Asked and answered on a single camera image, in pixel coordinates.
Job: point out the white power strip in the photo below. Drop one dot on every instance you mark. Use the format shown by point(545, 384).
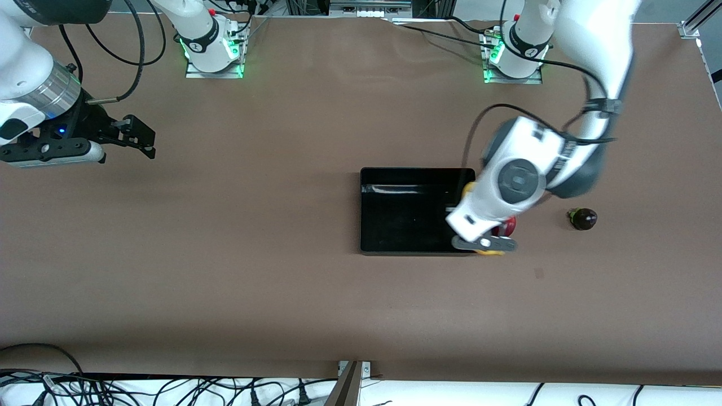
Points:
point(369, 10)

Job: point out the aluminium frame corner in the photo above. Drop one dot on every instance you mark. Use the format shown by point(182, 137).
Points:
point(691, 28)

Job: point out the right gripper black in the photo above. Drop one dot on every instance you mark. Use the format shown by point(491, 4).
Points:
point(92, 122)

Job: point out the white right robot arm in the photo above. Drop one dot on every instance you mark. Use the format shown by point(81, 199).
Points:
point(22, 67)

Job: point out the black rectangular tray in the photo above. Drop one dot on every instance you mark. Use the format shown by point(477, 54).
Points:
point(395, 220)

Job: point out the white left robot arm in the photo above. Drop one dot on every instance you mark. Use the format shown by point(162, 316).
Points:
point(592, 34)

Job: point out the metal base plate left arm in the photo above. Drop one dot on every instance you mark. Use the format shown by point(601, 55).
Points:
point(536, 80)

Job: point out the dark purple mangosteen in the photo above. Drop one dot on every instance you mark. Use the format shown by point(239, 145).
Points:
point(585, 219)

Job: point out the red mango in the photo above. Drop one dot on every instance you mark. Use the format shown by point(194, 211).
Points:
point(509, 225)

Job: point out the small metal bracket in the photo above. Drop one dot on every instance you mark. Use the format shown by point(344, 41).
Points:
point(366, 369)

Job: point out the dark metal pole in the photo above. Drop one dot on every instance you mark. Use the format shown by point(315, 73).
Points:
point(347, 392)

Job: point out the yellow banana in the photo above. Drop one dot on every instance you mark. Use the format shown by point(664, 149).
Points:
point(468, 189)

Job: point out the metal base plate right arm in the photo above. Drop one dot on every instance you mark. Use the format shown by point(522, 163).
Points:
point(194, 74)

